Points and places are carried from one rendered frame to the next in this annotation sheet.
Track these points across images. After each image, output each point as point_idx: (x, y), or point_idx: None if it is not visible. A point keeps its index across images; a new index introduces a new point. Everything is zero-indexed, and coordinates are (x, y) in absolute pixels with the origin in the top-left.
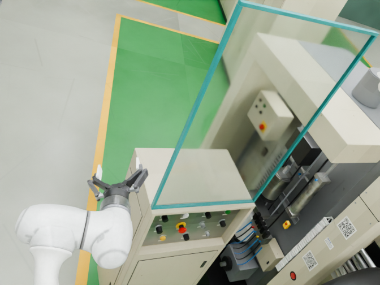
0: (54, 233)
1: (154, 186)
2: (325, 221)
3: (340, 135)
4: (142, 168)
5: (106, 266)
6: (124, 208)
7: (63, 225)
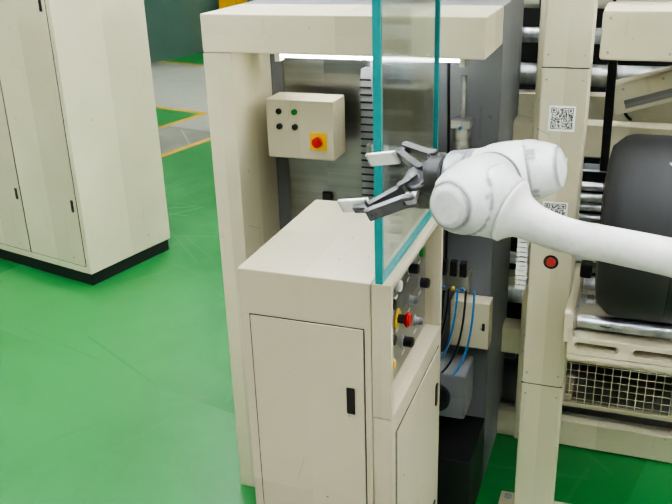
0: (503, 171)
1: (338, 271)
2: None
3: (468, 16)
4: None
5: (562, 179)
6: None
7: (494, 163)
